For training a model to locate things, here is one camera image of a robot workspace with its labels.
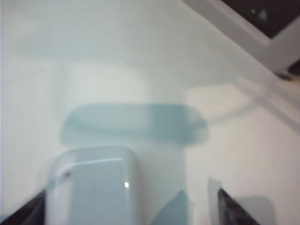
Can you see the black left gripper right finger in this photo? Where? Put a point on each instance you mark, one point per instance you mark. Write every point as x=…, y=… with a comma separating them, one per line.
x=230, y=213

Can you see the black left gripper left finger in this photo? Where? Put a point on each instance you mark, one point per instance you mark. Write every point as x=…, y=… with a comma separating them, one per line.
x=28, y=213

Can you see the white earphone case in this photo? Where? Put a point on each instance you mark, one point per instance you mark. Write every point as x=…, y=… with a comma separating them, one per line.
x=98, y=187

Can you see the white plastic drawer cabinet frame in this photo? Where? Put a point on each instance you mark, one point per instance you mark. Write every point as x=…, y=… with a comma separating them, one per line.
x=234, y=30

